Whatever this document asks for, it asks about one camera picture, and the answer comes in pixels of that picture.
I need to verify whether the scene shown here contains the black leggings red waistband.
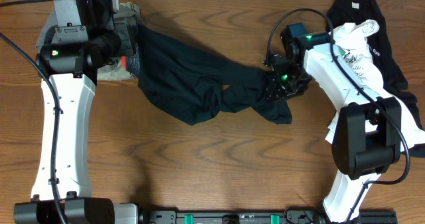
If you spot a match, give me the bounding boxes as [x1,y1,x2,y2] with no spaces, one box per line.
[126,25,292,126]

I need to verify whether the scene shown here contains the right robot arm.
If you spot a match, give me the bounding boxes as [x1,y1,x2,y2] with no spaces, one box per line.
[265,23,403,223]

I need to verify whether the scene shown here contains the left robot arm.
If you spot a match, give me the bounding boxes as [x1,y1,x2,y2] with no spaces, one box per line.
[13,0,139,223]

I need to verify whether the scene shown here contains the folded beige garment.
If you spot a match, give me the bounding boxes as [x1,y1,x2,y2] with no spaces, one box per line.
[97,2,140,81]

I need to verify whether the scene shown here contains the white printed t-shirt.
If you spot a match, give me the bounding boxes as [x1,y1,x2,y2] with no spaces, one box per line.
[332,19,424,157]

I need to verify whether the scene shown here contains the folded gray pants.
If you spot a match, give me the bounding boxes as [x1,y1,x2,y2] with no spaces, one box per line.
[36,24,57,50]

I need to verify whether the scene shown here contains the black t-shirt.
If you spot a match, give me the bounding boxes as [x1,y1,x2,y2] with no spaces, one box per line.
[325,0,425,158]

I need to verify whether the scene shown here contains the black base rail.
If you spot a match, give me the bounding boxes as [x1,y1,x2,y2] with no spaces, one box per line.
[137,209,398,224]

